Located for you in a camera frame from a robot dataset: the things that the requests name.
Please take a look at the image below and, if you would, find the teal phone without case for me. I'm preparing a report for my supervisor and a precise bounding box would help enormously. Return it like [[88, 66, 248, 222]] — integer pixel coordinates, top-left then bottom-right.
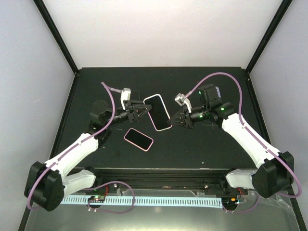
[[130, 90, 140, 101]]

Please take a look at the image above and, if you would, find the lavender phone case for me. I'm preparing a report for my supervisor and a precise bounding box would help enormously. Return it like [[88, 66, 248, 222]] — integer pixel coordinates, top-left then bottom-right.
[[215, 87, 221, 98]]

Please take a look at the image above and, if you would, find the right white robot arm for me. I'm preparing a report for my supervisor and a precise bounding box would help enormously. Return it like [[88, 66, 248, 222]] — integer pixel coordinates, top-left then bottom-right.
[[168, 84, 294, 198]]

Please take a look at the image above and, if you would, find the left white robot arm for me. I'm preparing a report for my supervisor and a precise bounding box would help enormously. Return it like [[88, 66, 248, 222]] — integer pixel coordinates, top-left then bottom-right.
[[25, 100, 152, 211]]

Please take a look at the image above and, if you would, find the phone in pink case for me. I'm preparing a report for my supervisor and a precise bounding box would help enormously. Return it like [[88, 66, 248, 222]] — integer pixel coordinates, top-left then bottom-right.
[[124, 128, 154, 152]]

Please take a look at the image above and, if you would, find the left small circuit board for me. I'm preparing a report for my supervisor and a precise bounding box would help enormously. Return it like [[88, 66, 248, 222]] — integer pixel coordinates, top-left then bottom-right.
[[88, 195, 105, 203]]

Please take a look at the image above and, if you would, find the small circuit board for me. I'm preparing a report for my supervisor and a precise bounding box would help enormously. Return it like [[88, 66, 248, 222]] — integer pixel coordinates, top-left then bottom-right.
[[88, 195, 105, 203], [221, 197, 240, 206]]

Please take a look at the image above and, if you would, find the right small circuit board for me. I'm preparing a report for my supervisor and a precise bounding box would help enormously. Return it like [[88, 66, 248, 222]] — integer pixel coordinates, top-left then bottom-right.
[[221, 197, 240, 206]]

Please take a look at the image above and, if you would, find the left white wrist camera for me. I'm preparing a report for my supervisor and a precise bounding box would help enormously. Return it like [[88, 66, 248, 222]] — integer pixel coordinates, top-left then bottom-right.
[[120, 88, 131, 110]]

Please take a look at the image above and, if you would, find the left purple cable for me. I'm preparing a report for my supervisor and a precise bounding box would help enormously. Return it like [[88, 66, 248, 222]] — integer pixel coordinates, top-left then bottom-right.
[[26, 81, 126, 210]]

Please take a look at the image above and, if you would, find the purple cable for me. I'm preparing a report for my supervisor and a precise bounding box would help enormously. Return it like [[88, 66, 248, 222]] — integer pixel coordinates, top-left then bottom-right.
[[185, 72, 303, 198], [26, 81, 126, 210]]

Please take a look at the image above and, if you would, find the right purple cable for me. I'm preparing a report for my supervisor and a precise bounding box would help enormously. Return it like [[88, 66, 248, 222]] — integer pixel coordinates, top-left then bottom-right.
[[185, 72, 303, 198]]

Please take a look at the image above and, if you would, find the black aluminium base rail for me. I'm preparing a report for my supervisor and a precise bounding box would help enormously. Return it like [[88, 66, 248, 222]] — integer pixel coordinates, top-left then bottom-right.
[[84, 167, 256, 195]]

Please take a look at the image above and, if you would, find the light blue slotted cable duct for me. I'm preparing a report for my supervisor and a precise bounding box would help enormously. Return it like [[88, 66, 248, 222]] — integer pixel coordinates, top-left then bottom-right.
[[61, 195, 222, 208]]

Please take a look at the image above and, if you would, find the left black frame post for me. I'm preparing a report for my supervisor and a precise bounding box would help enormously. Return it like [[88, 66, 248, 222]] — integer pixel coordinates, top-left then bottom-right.
[[33, 0, 79, 75]]

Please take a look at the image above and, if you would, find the black frame post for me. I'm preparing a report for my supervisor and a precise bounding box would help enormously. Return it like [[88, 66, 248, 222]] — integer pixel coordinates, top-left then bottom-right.
[[33, 0, 79, 75], [245, 0, 293, 74]]

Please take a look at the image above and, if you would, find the right black frame post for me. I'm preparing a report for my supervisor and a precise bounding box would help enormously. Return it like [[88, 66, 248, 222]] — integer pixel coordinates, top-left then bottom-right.
[[245, 0, 293, 74]]

